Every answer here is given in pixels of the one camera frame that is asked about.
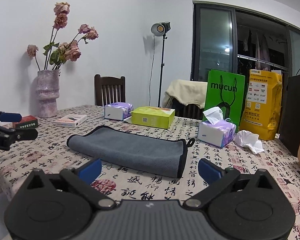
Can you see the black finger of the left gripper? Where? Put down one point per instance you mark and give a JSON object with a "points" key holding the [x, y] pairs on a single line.
{"points": [[26, 134]]}

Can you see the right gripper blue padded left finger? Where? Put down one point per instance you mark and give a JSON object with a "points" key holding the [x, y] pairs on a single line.
{"points": [[90, 171]]}

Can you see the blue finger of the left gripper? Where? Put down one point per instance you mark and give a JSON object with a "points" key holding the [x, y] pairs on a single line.
{"points": [[10, 117]]}

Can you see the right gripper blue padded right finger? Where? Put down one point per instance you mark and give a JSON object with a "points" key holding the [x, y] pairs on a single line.
{"points": [[209, 172]]}

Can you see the grey microfibre towel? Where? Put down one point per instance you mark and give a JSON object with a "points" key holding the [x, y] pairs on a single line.
{"points": [[153, 155]]}

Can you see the red and black box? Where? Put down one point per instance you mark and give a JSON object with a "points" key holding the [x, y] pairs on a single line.
{"points": [[27, 122]]}

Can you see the purple tissue pack near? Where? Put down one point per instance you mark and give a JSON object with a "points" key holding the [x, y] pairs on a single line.
{"points": [[215, 130]]}

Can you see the purple tissue pack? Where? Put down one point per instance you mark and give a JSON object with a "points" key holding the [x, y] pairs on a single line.
{"points": [[215, 130], [118, 111]]}

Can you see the pink speckled ceramic vase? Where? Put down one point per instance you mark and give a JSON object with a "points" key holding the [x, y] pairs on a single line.
{"points": [[47, 92]]}

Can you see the crumpled white tissue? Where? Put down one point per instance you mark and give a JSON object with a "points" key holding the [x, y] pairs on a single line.
{"points": [[248, 140]]}

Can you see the white flat box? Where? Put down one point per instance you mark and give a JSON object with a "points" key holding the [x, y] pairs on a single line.
{"points": [[71, 120]]}

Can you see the dark chair under cloth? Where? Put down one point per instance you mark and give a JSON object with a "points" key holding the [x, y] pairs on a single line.
{"points": [[190, 111]]}

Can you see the purple tissue pack far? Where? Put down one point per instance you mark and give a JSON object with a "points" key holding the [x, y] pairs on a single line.
{"points": [[118, 111]]}

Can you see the yellow paper delivery bag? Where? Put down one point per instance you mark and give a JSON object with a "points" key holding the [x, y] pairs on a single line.
{"points": [[263, 104]]}

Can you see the lime green tissue box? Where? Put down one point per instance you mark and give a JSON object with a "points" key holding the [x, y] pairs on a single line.
{"points": [[156, 117]]}

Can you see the dried pink rose bouquet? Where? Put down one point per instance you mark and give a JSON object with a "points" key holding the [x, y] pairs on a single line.
{"points": [[57, 54]]}

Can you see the cream cloth on chair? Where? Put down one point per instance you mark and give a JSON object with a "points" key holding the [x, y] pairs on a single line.
{"points": [[186, 93]]}

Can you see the green mucun paper bag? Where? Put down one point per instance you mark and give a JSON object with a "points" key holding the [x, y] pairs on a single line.
{"points": [[226, 91]]}

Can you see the dark wooden chair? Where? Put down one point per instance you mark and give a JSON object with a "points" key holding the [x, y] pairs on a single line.
{"points": [[109, 89]]}

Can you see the black paper bag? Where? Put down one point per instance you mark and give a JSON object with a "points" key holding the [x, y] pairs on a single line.
{"points": [[290, 123]]}

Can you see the dark framed sliding window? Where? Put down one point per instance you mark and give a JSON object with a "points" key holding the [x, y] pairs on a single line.
{"points": [[234, 39]]}

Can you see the studio light on stand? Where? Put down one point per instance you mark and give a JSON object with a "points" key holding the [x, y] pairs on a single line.
{"points": [[158, 30]]}

